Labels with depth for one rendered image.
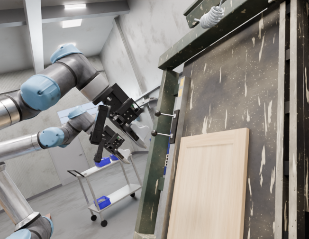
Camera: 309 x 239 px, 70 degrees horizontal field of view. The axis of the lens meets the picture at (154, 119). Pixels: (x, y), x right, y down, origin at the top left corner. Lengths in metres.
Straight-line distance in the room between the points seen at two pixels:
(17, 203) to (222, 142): 0.94
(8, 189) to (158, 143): 0.84
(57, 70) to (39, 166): 10.45
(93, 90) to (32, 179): 10.47
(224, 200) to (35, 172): 10.35
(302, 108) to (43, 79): 0.70
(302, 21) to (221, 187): 0.66
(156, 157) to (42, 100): 1.02
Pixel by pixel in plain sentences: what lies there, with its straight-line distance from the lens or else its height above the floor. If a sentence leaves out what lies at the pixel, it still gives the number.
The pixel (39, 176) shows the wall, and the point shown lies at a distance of 11.00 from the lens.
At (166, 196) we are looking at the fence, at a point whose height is 1.10.
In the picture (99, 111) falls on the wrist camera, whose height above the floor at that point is 1.59.
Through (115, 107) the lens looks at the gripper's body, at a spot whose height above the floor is 1.59.
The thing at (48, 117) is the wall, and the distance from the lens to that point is 11.09.
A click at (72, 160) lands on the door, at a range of 10.96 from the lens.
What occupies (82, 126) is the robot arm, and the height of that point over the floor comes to 1.59.
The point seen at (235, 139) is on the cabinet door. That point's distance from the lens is 0.94.
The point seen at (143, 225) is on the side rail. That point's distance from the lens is 1.46.
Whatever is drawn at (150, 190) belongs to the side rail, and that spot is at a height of 1.09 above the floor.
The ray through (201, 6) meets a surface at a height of 2.17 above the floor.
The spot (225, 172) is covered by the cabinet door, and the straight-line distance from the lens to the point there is 0.95.
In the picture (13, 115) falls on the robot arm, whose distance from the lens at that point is 0.64.
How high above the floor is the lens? 1.53
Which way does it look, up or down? 1 degrees down
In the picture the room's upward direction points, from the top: 20 degrees counter-clockwise
